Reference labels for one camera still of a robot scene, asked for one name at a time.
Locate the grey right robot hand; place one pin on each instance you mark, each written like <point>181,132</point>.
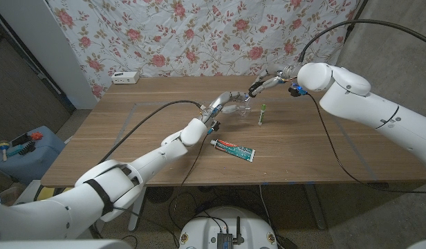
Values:
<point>282,73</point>

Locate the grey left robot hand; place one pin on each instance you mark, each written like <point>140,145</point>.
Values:
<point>221,98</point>

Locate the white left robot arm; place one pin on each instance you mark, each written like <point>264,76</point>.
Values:
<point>147,162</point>

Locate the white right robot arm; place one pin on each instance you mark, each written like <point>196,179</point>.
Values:
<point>365,103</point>

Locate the green white marker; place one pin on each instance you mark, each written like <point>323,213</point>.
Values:
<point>261,115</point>

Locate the toothpaste tube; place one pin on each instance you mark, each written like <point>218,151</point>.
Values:
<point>233,150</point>

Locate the grey tape table outline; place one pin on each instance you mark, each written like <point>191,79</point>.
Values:
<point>157,102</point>

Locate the floral backdrop cloth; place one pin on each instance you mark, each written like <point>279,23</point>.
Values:
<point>199,38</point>

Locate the black backdrop pole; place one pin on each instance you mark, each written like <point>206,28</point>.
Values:
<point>354,19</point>

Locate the white power strip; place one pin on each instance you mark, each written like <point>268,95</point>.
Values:
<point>124,77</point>

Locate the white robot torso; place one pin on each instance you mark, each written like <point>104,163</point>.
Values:
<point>206,228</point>

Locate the white table leg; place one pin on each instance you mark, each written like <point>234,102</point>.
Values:
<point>315,207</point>
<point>135,218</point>

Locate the orange toy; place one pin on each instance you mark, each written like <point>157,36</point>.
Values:
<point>36,136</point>

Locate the blue storage box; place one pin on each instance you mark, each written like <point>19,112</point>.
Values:
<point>36,162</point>

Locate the yellow black floor mat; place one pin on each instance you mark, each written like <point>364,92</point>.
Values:
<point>50,194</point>

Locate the black bristle brush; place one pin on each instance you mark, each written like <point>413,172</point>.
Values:
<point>28,148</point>

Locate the black block toy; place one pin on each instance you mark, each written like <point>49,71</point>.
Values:
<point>21,139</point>

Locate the yellow blue rattle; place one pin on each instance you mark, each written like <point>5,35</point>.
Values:
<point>3,146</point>

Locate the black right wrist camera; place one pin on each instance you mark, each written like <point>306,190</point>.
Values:
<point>295,91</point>

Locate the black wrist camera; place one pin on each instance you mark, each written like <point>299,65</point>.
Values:
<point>214,126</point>
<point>295,91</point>

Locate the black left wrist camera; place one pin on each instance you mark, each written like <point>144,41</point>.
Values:
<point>214,126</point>

